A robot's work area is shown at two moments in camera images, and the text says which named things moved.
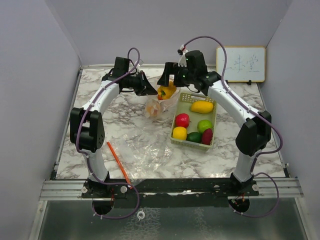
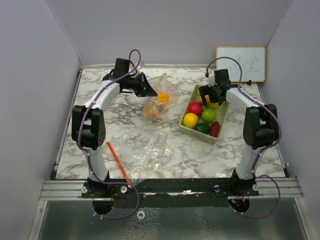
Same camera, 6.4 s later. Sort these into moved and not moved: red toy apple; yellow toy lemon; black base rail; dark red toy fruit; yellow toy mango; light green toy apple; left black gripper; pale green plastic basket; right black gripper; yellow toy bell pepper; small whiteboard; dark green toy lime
Moved: dark green toy lime; red toy apple; yellow toy bell pepper; yellow toy lemon; yellow toy mango; pale green plastic basket; right black gripper; light green toy apple; dark red toy fruit
Not moved: left black gripper; black base rail; small whiteboard
